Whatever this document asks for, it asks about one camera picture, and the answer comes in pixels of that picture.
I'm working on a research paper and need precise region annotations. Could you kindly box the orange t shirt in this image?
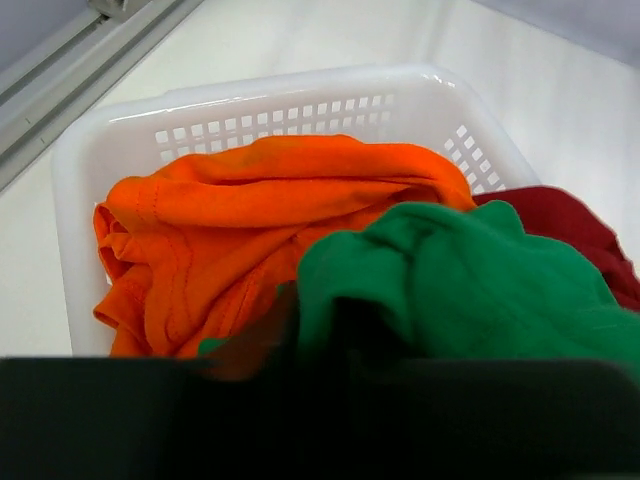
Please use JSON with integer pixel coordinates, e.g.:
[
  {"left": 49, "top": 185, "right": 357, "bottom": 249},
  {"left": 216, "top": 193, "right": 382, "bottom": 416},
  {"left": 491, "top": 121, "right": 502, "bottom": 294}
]
[{"left": 93, "top": 135, "right": 474, "bottom": 358}]

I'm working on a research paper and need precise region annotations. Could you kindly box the green t shirt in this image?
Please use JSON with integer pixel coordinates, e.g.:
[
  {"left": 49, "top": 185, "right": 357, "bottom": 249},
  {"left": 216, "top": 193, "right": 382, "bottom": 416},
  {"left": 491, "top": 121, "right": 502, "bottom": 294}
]
[{"left": 294, "top": 200, "right": 639, "bottom": 376}]

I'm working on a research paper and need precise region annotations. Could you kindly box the red t shirt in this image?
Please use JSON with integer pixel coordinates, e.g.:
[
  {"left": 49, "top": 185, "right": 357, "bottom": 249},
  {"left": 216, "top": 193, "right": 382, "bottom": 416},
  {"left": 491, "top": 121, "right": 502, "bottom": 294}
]
[{"left": 474, "top": 186, "right": 639, "bottom": 312}]

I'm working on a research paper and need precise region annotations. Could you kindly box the white plastic basket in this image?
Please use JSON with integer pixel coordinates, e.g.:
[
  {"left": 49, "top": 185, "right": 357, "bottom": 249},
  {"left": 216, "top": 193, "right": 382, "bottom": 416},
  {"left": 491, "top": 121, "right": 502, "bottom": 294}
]
[{"left": 51, "top": 64, "right": 539, "bottom": 356}]

